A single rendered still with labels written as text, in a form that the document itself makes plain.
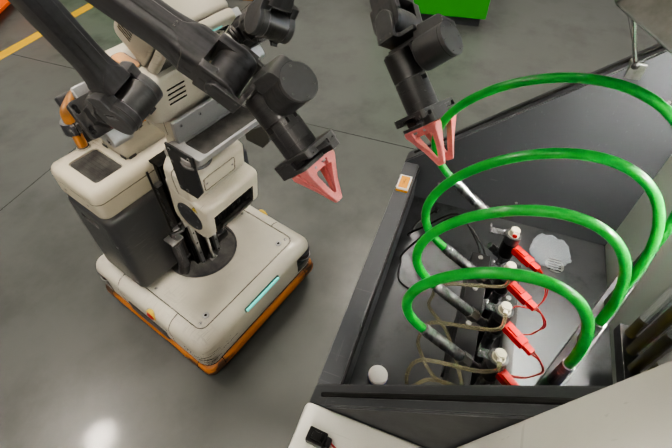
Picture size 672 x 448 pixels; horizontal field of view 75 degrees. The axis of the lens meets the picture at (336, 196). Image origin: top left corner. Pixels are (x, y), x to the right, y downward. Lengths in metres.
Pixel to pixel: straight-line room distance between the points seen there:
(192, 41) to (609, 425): 0.62
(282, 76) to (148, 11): 0.20
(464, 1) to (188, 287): 3.17
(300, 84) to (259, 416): 1.43
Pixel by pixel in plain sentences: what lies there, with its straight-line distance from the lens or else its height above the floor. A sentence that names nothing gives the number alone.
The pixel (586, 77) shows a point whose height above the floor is 1.42.
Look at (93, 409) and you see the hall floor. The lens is 2.03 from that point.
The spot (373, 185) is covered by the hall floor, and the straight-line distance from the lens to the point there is 2.46.
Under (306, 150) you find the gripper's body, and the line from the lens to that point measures 0.63.
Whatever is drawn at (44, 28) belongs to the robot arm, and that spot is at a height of 1.41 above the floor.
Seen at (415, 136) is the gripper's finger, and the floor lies 1.26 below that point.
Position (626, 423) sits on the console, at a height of 1.36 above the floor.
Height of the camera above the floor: 1.74
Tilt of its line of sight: 46 degrees down
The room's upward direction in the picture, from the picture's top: straight up
